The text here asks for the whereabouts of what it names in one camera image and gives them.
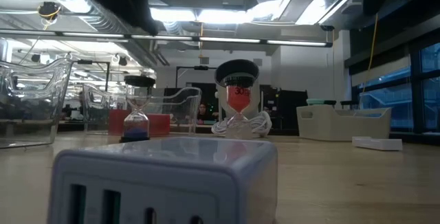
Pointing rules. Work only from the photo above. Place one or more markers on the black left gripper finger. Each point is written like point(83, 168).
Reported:
point(146, 18)

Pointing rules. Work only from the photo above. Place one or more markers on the purple sand hourglass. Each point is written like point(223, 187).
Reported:
point(136, 129)

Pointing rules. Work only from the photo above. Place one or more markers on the lavender USB wall charger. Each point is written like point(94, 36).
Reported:
point(154, 182)

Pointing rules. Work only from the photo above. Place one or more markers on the white sand hourglass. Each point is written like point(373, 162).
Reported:
point(349, 103)

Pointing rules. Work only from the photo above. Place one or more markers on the small white digital clock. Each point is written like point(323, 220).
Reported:
point(378, 144)

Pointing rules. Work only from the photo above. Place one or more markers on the long light bar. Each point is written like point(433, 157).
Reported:
point(227, 40)

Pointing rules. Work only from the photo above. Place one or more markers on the bright ceiling light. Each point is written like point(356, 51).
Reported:
point(240, 14)

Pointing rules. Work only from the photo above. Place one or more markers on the clear plastic bin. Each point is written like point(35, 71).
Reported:
point(185, 110)
point(34, 90)

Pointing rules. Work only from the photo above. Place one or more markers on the white round cup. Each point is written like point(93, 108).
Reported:
point(237, 65)

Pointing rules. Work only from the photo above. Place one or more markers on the person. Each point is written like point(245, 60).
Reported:
point(203, 110)

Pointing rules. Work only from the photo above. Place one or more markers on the black cabinet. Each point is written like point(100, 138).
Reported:
point(292, 110)

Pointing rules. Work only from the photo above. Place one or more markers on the teal capped hourglass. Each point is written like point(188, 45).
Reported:
point(315, 102)

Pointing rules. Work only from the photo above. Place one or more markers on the white plastic bin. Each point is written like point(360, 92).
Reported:
point(330, 124)

